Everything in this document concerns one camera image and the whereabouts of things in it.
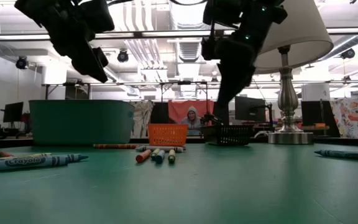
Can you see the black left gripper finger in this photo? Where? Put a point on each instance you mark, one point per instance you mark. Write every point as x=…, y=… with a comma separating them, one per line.
x=100, y=57
x=87, y=67

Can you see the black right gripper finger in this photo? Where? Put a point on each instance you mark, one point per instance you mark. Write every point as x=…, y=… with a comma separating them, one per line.
x=235, y=74

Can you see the red crayon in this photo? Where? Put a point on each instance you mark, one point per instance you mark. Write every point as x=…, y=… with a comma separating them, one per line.
x=4, y=154
x=143, y=156

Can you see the black ceiling spotlight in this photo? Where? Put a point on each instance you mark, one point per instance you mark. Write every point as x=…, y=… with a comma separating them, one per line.
x=122, y=56
x=22, y=63
x=348, y=53

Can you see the black computer monitor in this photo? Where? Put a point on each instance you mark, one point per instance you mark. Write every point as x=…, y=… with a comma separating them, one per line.
x=250, y=109
x=13, y=112

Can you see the silver table lamp white shade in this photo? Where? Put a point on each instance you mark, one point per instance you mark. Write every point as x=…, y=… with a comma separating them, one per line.
x=297, y=40

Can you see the teal plastic bin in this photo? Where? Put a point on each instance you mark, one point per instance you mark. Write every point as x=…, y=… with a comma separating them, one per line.
x=82, y=121

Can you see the black mesh basket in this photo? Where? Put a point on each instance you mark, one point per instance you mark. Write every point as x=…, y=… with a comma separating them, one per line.
x=232, y=135

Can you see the person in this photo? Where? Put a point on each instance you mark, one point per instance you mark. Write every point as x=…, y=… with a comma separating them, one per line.
x=192, y=121

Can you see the orange backdrop cloth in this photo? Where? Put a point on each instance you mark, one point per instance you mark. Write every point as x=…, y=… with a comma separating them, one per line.
x=176, y=109

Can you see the white patterned cloth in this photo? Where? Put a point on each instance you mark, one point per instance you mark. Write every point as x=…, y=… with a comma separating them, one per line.
x=143, y=118

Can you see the white cylinder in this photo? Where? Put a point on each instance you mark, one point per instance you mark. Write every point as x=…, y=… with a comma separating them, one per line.
x=315, y=92

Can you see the orange mesh basket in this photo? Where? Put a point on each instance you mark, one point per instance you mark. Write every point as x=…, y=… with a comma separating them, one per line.
x=168, y=135

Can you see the yellow-green crayon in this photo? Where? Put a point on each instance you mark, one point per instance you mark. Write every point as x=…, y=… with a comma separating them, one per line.
x=155, y=153

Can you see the large blue crayon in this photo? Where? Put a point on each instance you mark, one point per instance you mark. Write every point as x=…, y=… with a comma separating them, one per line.
x=26, y=161
x=346, y=154

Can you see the floral patterned cloth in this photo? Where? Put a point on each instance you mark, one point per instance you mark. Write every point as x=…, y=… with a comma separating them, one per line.
x=353, y=118

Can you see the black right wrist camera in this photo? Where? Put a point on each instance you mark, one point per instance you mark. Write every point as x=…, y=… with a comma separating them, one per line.
x=209, y=49

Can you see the black metal frame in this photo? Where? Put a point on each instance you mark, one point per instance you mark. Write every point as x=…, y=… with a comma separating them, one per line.
x=46, y=91

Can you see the silver ventilation duct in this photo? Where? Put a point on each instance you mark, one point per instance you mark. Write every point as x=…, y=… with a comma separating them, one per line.
x=190, y=49

